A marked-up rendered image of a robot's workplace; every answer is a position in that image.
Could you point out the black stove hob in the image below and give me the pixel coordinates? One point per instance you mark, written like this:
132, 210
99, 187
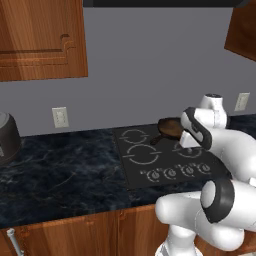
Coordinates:
133, 158

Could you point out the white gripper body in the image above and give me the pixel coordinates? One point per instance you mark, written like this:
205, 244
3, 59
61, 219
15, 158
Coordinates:
188, 141

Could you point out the wooden wall cupboard door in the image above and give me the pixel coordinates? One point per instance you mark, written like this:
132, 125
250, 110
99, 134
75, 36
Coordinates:
40, 36

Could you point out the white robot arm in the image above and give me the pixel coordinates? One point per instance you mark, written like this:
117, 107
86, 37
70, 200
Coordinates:
186, 210

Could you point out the brown frying pan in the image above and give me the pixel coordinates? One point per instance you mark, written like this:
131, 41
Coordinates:
170, 127

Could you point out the dark range hood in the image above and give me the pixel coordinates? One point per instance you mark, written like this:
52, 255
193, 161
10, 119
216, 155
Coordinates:
160, 3

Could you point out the wooden wall cupboard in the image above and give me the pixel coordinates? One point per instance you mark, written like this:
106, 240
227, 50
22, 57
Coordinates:
242, 30

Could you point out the grey stove knob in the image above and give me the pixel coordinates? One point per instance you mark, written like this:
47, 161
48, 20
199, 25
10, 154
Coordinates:
189, 170
203, 168
171, 172
154, 175

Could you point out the white wall socket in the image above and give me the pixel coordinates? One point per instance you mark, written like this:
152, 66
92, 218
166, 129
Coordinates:
242, 101
60, 117

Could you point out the dark grey rice cooker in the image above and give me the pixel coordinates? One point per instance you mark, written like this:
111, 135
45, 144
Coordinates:
8, 140

